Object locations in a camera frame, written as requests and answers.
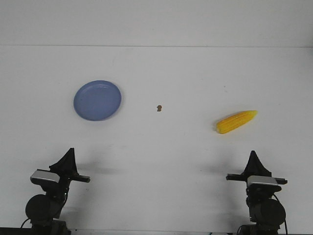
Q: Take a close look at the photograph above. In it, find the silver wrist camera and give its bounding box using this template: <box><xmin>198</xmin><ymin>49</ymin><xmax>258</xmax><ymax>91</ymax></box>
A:
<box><xmin>30</xmin><ymin>169</ymin><xmax>60</xmax><ymax>185</ymax></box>
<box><xmin>247</xmin><ymin>175</ymin><xmax>279</xmax><ymax>187</ymax></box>

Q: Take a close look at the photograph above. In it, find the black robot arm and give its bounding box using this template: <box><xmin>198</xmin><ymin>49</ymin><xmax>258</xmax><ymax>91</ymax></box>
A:
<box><xmin>25</xmin><ymin>148</ymin><xmax>90</xmax><ymax>235</ymax></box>
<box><xmin>226</xmin><ymin>150</ymin><xmax>288</xmax><ymax>235</ymax></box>

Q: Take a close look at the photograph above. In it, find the blue round plate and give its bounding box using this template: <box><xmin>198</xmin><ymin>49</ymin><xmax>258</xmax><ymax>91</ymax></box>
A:
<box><xmin>73</xmin><ymin>80</ymin><xmax>122</xmax><ymax>121</ymax></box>

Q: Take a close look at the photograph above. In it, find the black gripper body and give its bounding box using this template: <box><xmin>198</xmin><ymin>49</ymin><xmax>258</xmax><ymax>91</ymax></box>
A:
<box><xmin>50</xmin><ymin>169</ymin><xmax>90</xmax><ymax>188</ymax></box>
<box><xmin>226</xmin><ymin>174</ymin><xmax>288</xmax><ymax>188</ymax></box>

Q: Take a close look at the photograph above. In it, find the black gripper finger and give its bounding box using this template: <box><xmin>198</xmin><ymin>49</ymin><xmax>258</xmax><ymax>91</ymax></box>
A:
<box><xmin>241</xmin><ymin>150</ymin><xmax>271</xmax><ymax>177</ymax></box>
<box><xmin>49</xmin><ymin>148</ymin><xmax>78</xmax><ymax>175</ymax></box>

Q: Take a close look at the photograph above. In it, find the yellow corn cob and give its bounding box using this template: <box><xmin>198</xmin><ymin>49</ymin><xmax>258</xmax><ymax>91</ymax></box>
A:
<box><xmin>216</xmin><ymin>110</ymin><xmax>258</xmax><ymax>134</ymax></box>

